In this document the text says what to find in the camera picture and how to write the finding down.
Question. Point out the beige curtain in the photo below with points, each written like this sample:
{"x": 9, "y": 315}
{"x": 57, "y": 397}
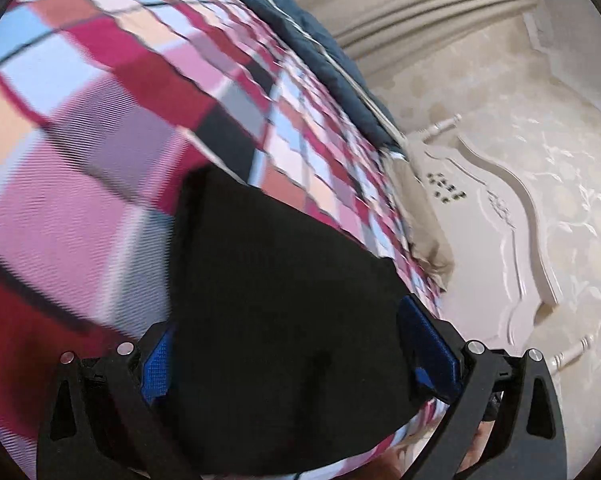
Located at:
{"x": 405, "y": 5}

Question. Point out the beige pillow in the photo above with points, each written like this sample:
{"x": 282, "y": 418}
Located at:
{"x": 425, "y": 225}

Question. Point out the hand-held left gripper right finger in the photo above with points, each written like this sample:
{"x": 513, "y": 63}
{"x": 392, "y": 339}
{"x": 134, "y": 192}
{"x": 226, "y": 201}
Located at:
{"x": 433, "y": 350}

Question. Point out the cluster of dark stickers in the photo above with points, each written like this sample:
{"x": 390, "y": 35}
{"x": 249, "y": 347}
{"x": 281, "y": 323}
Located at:
{"x": 445, "y": 187}

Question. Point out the blue quilt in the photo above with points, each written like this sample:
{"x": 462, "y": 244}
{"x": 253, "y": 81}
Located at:
{"x": 325, "y": 65}

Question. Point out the plaid bed sheet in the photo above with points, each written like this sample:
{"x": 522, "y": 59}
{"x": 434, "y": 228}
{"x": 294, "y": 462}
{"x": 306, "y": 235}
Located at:
{"x": 105, "y": 125}

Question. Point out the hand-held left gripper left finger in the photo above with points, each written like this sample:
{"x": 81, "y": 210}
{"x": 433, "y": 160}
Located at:
{"x": 155, "y": 360}

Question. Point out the white carved headboard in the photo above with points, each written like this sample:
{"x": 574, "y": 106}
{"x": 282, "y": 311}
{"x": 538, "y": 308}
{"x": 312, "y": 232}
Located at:
{"x": 500, "y": 240}

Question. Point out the black pants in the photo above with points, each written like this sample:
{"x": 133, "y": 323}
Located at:
{"x": 290, "y": 320}

